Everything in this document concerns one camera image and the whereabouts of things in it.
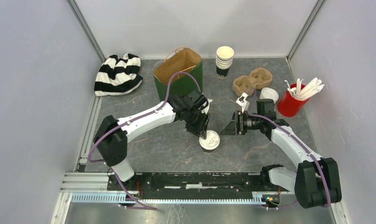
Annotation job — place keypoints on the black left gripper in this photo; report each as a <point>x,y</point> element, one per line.
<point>200,130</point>

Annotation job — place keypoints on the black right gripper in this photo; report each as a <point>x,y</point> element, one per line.
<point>231,129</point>

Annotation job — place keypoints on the single paper coffee cup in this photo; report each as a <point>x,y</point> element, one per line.
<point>208,149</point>

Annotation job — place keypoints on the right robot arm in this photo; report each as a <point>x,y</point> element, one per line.
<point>315,182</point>

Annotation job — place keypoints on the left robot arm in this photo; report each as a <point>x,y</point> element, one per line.
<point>113,135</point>

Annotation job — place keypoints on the brown cardboard cup carrier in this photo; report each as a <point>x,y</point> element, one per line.
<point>256,80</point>

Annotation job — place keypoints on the red cup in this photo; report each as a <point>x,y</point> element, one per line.
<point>288,106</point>

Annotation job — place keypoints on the stack of paper cups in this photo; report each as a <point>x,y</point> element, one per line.
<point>224,60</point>

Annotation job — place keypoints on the green brown paper bag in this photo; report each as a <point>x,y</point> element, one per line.
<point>180,72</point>

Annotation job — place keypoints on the white wrapped straws bundle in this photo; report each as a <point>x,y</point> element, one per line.
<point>301,93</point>

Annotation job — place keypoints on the black white striped cloth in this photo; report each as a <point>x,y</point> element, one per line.
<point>118,76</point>

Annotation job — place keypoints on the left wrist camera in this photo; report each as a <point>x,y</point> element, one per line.
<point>206,105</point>

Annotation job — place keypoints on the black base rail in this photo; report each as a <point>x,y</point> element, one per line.
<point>194,185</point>

